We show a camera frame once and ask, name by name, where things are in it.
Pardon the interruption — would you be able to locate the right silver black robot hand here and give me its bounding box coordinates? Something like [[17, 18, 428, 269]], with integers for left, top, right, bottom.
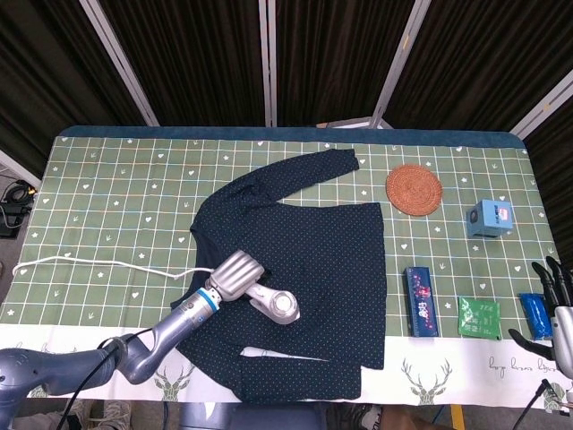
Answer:
[[508, 255, 573, 366]]

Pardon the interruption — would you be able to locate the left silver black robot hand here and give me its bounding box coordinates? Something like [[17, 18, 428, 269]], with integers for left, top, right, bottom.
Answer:
[[206, 250, 272, 302]]

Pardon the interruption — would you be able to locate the white handheld garment steamer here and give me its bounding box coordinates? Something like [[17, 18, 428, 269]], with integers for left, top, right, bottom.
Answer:
[[244, 271, 300, 326]]

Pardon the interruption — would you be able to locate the white power cord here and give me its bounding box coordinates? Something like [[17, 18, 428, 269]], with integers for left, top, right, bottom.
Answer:
[[12, 255, 217, 280]]

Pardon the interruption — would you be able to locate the blue plastic packet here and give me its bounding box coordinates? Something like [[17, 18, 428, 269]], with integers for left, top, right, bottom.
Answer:
[[518, 292, 556, 340]]

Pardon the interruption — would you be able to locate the navy dotted long-sleeve shirt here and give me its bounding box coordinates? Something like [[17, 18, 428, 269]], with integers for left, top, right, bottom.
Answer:
[[169, 149, 387, 401]]

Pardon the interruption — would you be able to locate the green square packet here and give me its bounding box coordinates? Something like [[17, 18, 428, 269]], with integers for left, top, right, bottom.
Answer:
[[457, 296, 501, 340]]

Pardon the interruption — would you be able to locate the light blue cube box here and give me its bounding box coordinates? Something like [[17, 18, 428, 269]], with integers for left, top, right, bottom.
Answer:
[[466, 199, 514, 239]]

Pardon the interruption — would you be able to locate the dark brown pleated curtain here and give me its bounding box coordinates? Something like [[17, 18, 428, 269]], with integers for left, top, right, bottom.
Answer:
[[384, 0, 573, 133], [0, 0, 149, 180], [276, 0, 415, 127], [98, 0, 266, 127], [523, 96, 573, 270]]

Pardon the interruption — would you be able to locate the teal table cover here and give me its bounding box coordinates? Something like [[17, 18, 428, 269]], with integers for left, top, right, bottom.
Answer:
[[57, 125, 526, 149]]

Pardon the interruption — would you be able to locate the dark blue chair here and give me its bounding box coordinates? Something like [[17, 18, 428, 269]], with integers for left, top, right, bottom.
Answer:
[[178, 400, 329, 430]]

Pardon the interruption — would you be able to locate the long dark blue box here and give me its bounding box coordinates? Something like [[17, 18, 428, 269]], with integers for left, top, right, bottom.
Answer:
[[403, 266, 441, 339]]

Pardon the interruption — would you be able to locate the green checked tablecloth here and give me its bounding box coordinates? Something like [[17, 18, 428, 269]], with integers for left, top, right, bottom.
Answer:
[[0, 133, 573, 409]]

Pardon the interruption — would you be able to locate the grey patterned shoe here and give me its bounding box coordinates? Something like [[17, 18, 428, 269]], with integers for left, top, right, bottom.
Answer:
[[96, 400, 134, 430], [66, 398, 96, 430]]

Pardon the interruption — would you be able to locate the white partition base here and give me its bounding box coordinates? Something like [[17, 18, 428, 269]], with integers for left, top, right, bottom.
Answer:
[[315, 116, 395, 131]]

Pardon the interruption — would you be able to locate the round orange woven coaster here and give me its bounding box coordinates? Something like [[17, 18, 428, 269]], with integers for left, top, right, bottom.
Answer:
[[385, 164, 444, 218]]

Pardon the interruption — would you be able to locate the black white shoe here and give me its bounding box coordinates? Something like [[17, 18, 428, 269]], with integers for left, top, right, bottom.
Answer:
[[355, 405, 391, 430]]

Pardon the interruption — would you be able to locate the black power adapter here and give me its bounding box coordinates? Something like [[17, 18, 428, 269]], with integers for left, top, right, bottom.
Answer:
[[0, 202, 32, 238]]

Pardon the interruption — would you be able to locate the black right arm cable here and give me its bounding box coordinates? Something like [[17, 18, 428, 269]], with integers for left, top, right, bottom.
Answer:
[[514, 378, 553, 430]]

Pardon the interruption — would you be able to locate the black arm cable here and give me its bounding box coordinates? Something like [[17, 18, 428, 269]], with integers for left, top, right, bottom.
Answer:
[[514, 378, 553, 430], [64, 328, 154, 430]]

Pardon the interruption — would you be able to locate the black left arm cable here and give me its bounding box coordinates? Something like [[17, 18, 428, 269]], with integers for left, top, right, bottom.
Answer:
[[64, 328, 154, 430]]

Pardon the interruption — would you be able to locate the white partition post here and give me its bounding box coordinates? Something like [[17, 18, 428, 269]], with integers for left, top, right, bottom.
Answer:
[[370, 0, 433, 129], [79, 0, 160, 127], [0, 150, 42, 189], [509, 78, 573, 140], [258, 0, 278, 128]]

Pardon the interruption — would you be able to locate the coiled black cable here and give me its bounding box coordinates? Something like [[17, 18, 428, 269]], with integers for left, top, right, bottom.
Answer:
[[3, 179, 38, 203]]

